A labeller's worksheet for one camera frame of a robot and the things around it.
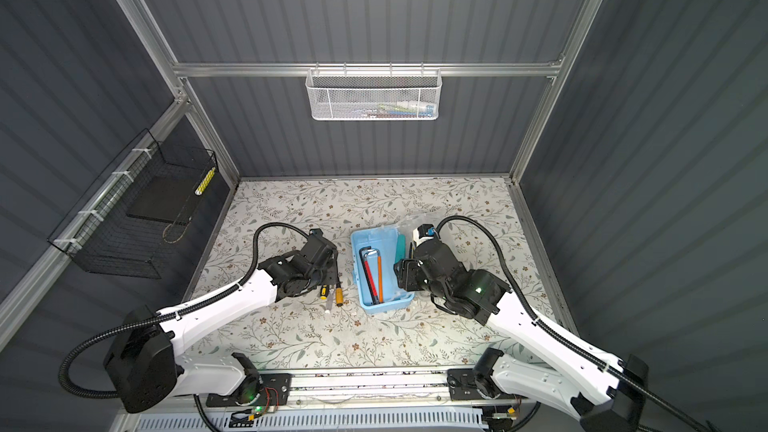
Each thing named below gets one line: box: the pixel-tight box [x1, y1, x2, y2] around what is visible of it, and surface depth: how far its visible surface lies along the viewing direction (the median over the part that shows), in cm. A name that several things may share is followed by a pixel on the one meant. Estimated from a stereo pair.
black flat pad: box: [126, 175, 196, 225], surface depth 79 cm
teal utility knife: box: [395, 234, 407, 263], surface depth 93 cm
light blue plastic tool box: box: [350, 225, 415, 314], surface depth 96 cm
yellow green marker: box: [194, 167, 216, 195], surface depth 83 cm
